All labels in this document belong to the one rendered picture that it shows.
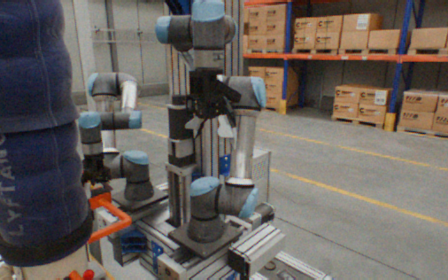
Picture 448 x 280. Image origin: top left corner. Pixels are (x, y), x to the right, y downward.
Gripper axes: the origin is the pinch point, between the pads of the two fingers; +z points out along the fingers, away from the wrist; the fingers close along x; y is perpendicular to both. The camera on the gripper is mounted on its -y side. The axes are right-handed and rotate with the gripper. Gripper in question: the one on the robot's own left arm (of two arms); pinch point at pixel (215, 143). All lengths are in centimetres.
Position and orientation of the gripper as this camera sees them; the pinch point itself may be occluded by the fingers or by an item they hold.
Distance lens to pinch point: 83.1
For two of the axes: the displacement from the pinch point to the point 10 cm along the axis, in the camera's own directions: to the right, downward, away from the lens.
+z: 0.0, 9.6, 2.9
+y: -6.8, 2.1, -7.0
